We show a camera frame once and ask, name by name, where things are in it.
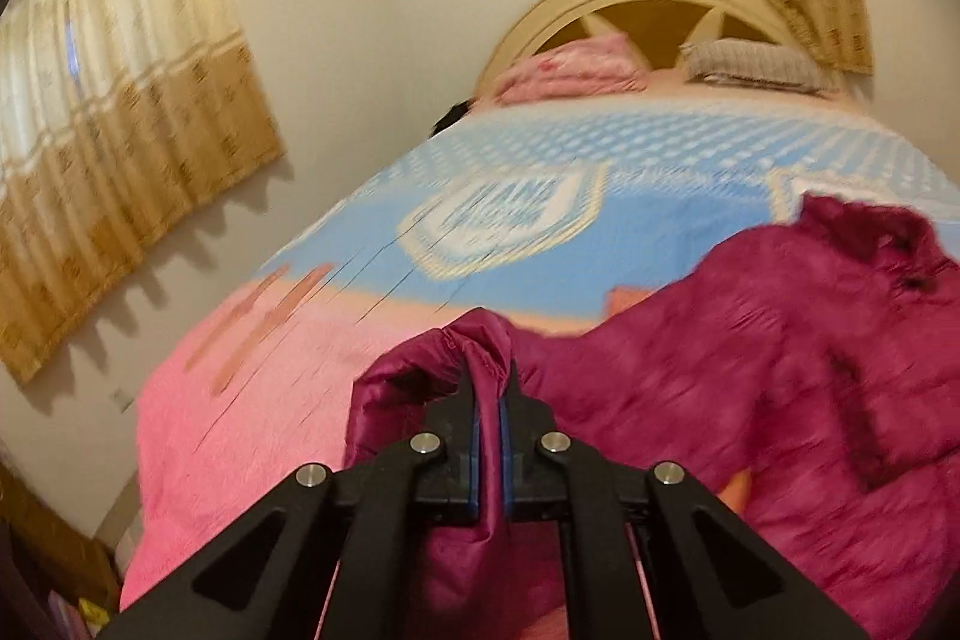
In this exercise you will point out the pink folded quilt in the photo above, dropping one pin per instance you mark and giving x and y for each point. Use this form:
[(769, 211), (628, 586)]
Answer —
[(574, 70)]

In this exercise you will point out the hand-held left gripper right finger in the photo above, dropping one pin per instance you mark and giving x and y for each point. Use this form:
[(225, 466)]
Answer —
[(505, 460)]

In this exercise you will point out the magenta puffer jacket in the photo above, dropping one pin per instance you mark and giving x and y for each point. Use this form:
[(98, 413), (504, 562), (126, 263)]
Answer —
[(750, 355)]

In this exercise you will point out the pink and blue printed blanket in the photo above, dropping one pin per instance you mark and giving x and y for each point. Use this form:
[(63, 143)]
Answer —
[(360, 280)]

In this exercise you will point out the large beige patterned curtain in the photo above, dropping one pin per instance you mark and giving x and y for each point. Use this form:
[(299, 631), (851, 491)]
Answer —
[(120, 115)]

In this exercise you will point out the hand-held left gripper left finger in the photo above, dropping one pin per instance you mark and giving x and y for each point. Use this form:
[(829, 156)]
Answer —
[(474, 460)]

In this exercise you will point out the wooden furniture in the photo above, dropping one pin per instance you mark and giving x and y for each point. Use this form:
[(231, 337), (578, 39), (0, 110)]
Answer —
[(52, 550)]

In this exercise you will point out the black object beside bed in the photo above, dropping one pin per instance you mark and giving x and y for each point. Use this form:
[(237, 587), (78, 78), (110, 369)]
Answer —
[(451, 117)]

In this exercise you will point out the striped pillow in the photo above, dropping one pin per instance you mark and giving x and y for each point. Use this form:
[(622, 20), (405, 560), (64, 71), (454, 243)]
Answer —
[(754, 63)]

